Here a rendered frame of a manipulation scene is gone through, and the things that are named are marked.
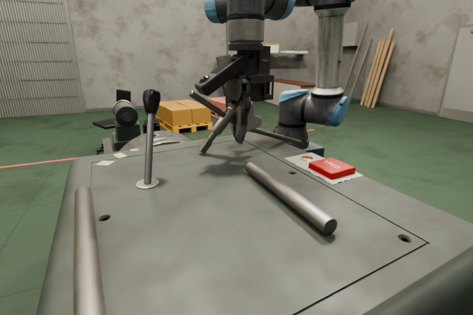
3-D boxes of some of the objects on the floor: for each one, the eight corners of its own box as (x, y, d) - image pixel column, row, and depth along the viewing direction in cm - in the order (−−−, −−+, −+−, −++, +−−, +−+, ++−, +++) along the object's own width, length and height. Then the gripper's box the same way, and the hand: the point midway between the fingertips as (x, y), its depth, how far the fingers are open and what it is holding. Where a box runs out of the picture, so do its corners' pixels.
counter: (281, 100, 934) (282, 79, 913) (319, 110, 751) (322, 84, 730) (264, 100, 910) (265, 79, 889) (300, 112, 727) (301, 85, 706)
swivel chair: (137, 143, 463) (131, 88, 435) (138, 155, 408) (131, 93, 380) (98, 148, 442) (89, 90, 414) (93, 160, 387) (82, 95, 359)
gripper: (279, 43, 53) (274, 144, 59) (255, 45, 61) (253, 133, 67) (241, 42, 49) (240, 150, 55) (220, 44, 57) (222, 138, 63)
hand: (236, 138), depth 60 cm, fingers closed
